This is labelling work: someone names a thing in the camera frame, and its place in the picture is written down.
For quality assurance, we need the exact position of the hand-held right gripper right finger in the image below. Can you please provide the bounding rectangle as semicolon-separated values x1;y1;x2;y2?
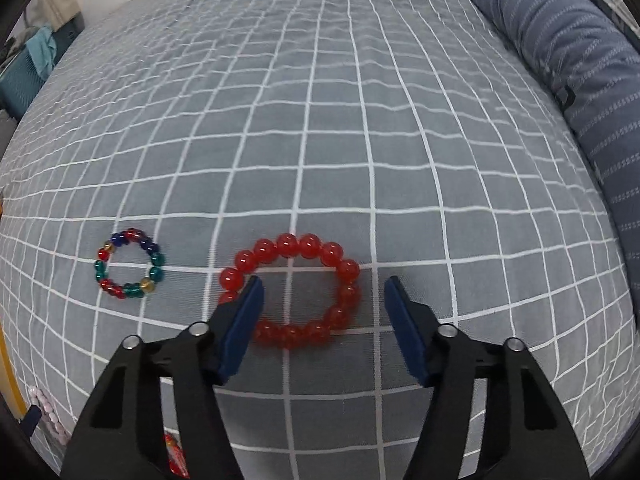
384;276;591;480

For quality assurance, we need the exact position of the pink bead bracelet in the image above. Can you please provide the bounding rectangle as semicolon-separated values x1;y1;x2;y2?
27;385;71;445

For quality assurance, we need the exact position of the grey checked bed sheet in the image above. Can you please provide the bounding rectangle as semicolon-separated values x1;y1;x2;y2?
0;0;638;480

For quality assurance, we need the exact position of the red bead bracelet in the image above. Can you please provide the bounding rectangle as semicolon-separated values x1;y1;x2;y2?
218;232;362;351

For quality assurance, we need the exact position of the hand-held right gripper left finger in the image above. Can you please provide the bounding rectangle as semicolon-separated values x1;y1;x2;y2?
60;275;266;480

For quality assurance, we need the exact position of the teal cloth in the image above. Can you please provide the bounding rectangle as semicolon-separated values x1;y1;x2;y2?
25;26;57;76

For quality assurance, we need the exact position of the multicolour bead bracelet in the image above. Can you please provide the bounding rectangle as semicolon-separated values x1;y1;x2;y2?
94;228;166;300

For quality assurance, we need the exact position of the blue striped pillow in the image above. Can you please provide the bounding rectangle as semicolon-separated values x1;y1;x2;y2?
465;0;640;281

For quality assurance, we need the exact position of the teal suitcase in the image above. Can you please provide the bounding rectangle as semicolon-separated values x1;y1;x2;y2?
0;27;86;121

